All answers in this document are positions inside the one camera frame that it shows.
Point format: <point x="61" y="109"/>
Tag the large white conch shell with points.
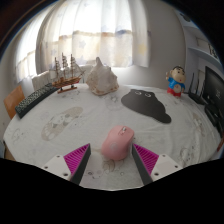
<point x="101" y="80"/>

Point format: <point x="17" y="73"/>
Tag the cartoon boy figurine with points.
<point x="176" y="83"/>

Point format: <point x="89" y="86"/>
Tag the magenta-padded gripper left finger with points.
<point x="75" y="161"/>

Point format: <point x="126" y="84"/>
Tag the white printed tablecloth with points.
<point x="90" y="123"/>

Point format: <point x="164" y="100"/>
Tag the orange wooden chair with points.
<point x="13" y="100"/>

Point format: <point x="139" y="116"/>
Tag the pink computer mouse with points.
<point x="116" y="145"/>

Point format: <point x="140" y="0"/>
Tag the white star-print curtain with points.
<point x="93" y="33"/>

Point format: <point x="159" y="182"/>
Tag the black router with antennas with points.
<point x="196" y="96"/>

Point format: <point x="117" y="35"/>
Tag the black cat-shaped mouse pad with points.
<point x="146" y="105"/>

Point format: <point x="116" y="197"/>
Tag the white wall shelf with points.
<point x="203" y="51"/>

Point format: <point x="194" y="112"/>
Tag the black monitor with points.
<point x="213" y="86"/>

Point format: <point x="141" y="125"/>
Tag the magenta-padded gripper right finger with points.
<point x="148" y="161"/>

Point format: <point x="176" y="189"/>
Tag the wooden model sailing ship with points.
<point x="66" y="81"/>

